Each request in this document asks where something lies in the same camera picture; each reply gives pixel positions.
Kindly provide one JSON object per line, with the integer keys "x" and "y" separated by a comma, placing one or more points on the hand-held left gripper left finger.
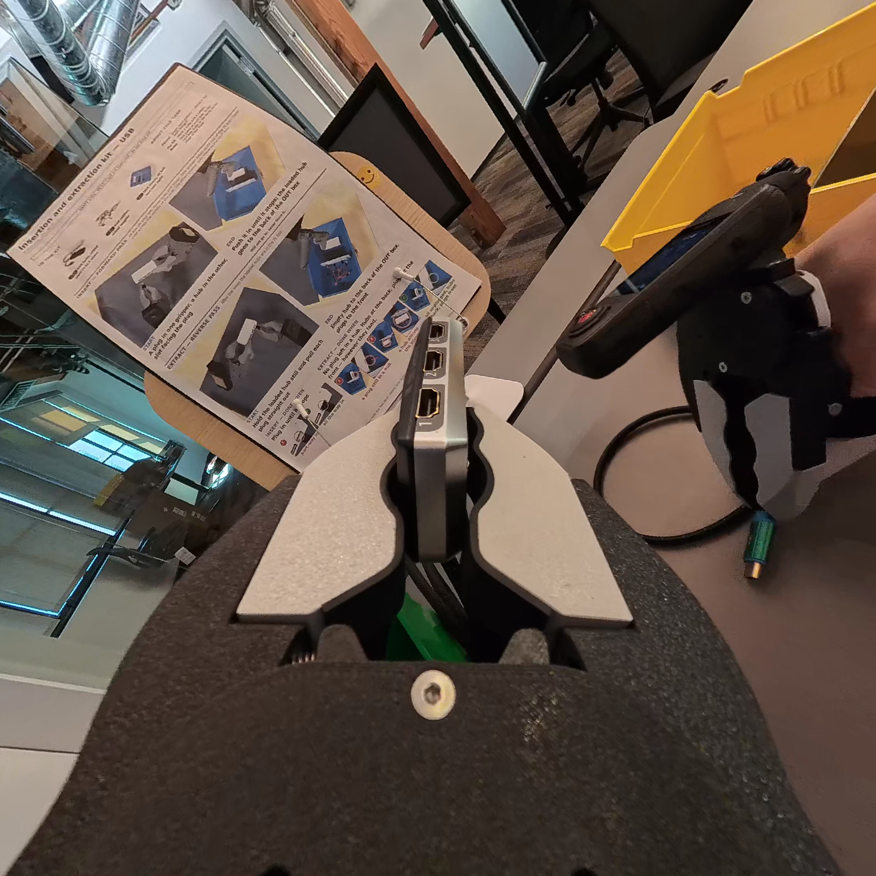
{"x": 321, "y": 547}

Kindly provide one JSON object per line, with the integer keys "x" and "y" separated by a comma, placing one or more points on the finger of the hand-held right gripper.
{"x": 773, "y": 472}
{"x": 712, "y": 417}

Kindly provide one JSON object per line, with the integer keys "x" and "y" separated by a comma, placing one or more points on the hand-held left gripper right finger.
{"x": 547, "y": 540}

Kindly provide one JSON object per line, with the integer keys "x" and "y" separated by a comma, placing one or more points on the grey metal port hub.
{"x": 438, "y": 493}

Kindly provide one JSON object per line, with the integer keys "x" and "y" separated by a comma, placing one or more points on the green plastic bin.
{"x": 417, "y": 636}

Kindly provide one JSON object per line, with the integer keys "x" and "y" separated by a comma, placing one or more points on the person's right hand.
{"x": 855, "y": 308}

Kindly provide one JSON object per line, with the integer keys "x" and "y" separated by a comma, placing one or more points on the yellow plastic bin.
{"x": 753, "y": 116}

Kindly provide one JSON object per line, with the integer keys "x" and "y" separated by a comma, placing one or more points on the black office chair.
{"x": 671, "y": 48}

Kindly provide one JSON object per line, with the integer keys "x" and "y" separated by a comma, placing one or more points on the printed instruction sheet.
{"x": 205, "y": 239}

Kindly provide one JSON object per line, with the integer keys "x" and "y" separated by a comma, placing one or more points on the framed whiteboard on black stand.
{"x": 493, "y": 41}

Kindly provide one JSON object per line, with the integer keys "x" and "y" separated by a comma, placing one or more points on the black framed monitor on pole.
{"x": 397, "y": 150}

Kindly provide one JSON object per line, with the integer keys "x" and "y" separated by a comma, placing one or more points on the yellow smiley sticker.
{"x": 369, "y": 174}

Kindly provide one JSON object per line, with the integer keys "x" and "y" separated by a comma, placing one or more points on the silver metal air duct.
{"x": 89, "y": 48}

